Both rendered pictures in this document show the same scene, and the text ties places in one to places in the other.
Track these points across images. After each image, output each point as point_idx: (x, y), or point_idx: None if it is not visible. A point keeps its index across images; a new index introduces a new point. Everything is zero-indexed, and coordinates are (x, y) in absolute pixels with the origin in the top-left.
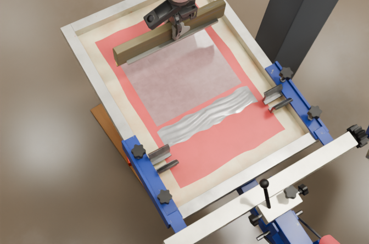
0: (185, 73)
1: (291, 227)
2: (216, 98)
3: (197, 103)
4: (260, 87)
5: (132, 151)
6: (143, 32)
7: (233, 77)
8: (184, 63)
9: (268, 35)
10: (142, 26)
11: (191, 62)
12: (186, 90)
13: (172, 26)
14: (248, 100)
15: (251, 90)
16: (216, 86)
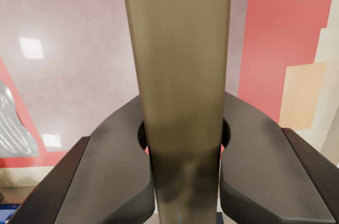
0: (101, 55)
1: None
2: (12, 91)
3: (2, 45)
4: (32, 172)
5: None
6: None
7: (64, 144)
8: (131, 67)
9: None
10: (309, 6)
11: (127, 83)
12: (46, 33)
13: (138, 178)
14: (1, 146)
15: (27, 158)
16: (48, 107)
